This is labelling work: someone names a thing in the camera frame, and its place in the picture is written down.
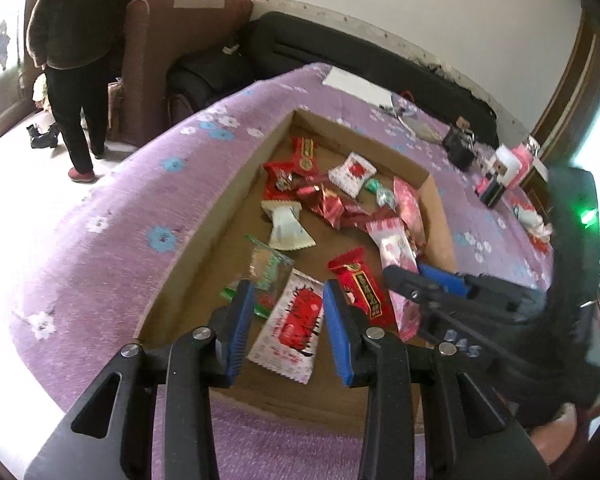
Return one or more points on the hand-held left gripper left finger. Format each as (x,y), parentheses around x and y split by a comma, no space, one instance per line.
(237,332)

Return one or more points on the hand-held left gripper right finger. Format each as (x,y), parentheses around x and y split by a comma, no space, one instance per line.
(336,335)

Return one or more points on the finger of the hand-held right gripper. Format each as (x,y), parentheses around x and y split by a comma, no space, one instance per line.
(415,285)
(445,279)

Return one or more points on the pink patterned snack packet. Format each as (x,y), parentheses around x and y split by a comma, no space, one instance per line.
(411,207)
(395,255)

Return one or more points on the white packet with red rectangle print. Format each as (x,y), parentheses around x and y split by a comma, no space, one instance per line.
(292,325)

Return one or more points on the red candy with dark label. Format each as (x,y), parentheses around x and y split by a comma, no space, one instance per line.
(362,290)
(305,155)
(280,180)

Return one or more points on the clear green snack packet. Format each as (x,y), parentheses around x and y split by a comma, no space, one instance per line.
(265,270)

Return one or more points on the large red gold-print snack packet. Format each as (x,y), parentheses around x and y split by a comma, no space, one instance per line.
(367,217)

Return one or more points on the cardboard box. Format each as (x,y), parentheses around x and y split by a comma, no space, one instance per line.
(215,240)

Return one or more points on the green candy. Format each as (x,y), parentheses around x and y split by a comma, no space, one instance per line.
(381,192)

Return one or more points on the cream white snack packet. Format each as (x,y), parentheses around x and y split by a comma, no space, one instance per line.
(287,227)

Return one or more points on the red foil snack packet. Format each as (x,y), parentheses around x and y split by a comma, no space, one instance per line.
(322,202)

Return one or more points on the white packet with red round print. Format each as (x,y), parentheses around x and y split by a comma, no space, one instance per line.
(352,172)

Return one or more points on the crumpled plastic bags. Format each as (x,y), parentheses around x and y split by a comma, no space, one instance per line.
(532,227)

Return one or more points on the small black bottle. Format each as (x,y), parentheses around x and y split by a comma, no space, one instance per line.
(492,190)

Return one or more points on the pink white box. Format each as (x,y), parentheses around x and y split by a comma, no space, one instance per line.
(507,165)

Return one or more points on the pink container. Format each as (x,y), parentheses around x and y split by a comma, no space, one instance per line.
(526,160)

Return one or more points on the purple floral tablecloth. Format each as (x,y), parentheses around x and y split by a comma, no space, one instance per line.
(105,240)

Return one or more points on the white paper sheet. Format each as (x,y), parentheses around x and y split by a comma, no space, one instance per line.
(357,85)

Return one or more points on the black sofa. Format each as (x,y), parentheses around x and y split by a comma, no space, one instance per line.
(340,50)

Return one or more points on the black bag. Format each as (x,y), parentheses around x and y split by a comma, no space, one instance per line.
(215,72)

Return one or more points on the black boots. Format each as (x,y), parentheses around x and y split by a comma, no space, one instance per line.
(42,136)

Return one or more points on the brown armchair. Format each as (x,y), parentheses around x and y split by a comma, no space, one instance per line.
(152,60)

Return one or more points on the glass panel door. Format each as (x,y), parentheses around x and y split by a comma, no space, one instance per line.
(2,60)

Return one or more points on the wooden door frame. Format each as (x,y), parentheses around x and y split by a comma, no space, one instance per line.
(570,85)

